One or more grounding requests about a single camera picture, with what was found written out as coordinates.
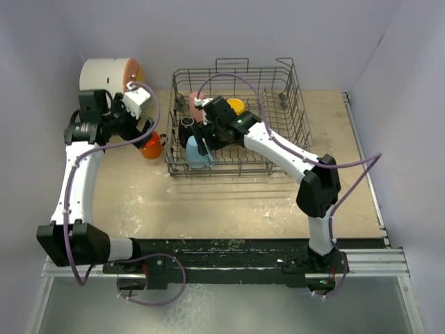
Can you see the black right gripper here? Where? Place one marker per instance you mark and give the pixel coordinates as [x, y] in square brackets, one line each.
[213, 145]

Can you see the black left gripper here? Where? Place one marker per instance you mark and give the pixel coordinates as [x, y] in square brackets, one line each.
[117, 107]

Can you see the orange ceramic mug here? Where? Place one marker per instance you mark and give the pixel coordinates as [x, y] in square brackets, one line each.
[154, 146]

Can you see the light blue ceramic mug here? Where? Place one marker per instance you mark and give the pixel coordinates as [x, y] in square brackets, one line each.
[194, 159]

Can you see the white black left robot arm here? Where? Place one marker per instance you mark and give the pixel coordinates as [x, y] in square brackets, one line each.
[70, 236]

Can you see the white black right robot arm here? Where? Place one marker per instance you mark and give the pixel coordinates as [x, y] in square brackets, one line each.
[318, 181]

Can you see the black ceramic mug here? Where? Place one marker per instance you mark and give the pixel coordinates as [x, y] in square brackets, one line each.
[185, 130]

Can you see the pink plastic tumbler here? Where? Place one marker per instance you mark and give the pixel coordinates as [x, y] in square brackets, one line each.
[196, 113]

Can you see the yellow ceramic mug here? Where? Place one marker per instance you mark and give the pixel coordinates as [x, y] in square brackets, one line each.
[237, 105]

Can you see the white round drawer cabinet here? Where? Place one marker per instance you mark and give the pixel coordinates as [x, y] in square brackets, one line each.
[111, 74]

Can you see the grey wire dish rack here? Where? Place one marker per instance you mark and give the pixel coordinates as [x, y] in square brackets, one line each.
[272, 89]

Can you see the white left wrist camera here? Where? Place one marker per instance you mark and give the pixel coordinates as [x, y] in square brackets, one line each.
[135, 99]

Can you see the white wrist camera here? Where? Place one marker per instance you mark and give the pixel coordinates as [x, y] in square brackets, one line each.
[199, 104]
[135, 99]

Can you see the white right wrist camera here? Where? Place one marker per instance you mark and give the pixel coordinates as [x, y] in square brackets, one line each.
[199, 104]

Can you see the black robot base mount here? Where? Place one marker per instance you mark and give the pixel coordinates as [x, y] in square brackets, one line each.
[234, 261]

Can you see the aluminium frame rail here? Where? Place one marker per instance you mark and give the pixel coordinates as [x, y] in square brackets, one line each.
[377, 262]

